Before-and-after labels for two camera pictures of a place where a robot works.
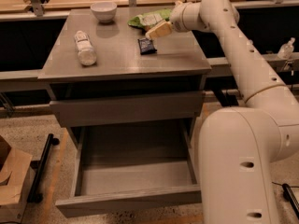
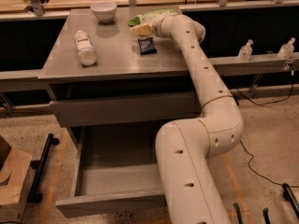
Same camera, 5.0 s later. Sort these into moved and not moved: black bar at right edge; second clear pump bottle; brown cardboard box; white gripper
Moved: white gripper
Not moved: brown cardboard box; black bar at right edge; second clear pump bottle
